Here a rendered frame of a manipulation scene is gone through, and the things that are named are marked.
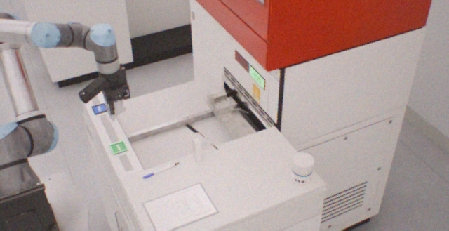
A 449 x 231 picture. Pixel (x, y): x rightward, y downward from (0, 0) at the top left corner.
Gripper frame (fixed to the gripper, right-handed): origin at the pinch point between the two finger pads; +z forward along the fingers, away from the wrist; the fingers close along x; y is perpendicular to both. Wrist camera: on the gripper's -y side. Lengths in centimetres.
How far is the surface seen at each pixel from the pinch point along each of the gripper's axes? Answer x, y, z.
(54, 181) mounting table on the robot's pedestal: 8.7, -24.4, 28.7
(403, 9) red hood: -15, 113, -23
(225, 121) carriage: 5, 47, 23
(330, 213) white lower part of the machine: -16, 94, 84
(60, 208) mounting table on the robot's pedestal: -5.8, -25.1, 28.7
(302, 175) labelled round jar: -47, 50, 9
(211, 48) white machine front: 42, 59, 11
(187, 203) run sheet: -36.9, 12.7, 13.8
